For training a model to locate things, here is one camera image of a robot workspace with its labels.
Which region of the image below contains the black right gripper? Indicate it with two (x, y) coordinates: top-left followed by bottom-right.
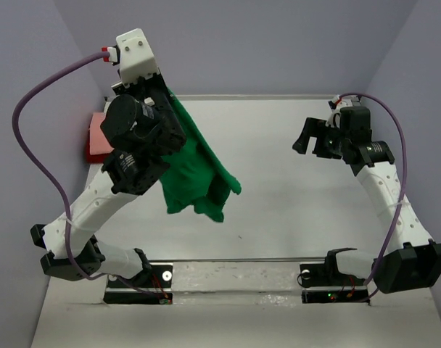
(292, 117), (350, 160)

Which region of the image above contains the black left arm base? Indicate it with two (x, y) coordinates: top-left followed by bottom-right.
(103, 262), (173, 305)

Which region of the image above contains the pink t shirt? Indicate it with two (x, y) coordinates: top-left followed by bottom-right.
(88, 112), (113, 156)

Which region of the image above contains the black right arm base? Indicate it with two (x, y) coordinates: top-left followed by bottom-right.
(297, 263), (370, 305)

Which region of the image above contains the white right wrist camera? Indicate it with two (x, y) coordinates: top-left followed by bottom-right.
(326, 95), (361, 128)

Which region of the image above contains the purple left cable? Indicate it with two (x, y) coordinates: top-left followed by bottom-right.
(12, 51), (170, 304)

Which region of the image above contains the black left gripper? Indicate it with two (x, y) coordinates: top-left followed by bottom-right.
(111, 66), (186, 148)

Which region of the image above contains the green t shirt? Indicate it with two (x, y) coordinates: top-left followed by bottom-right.
(160, 93), (242, 223)

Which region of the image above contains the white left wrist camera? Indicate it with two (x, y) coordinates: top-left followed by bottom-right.
(102, 28), (160, 87)

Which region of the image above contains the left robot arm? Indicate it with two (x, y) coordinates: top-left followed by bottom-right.
(30, 73), (186, 287)

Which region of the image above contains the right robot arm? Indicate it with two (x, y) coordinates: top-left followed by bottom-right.
(292, 106), (441, 294)

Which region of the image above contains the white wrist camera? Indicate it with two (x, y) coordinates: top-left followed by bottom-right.
(326, 95), (361, 128)
(102, 28), (160, 87)

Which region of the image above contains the dark red t shirt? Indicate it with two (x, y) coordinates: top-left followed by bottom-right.
(84, 130), (109, 164)

